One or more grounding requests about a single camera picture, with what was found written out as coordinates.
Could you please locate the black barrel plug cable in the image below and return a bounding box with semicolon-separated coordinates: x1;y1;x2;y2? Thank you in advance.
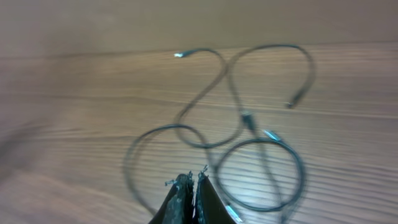
172;43;317;149

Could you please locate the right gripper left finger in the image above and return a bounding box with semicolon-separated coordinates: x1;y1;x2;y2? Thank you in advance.
149;171;194;224

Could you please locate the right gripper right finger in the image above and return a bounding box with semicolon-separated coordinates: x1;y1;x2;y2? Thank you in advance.
194;165;236;224

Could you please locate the black thin USB cable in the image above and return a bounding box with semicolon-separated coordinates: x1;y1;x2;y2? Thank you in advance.
123;110;296;224

